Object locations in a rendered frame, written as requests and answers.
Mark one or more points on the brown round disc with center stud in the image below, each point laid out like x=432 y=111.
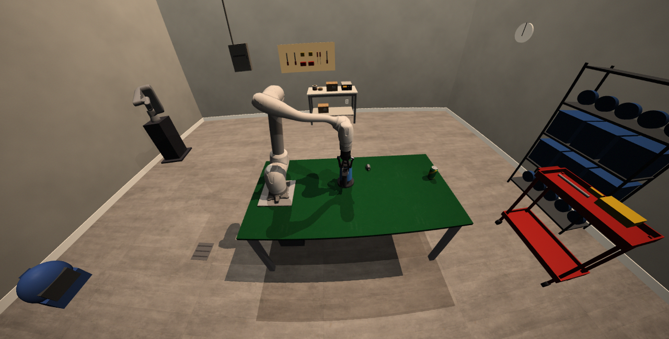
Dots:
x=349 y=184

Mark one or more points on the green drink can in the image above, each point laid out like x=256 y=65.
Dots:
x=432 y=172

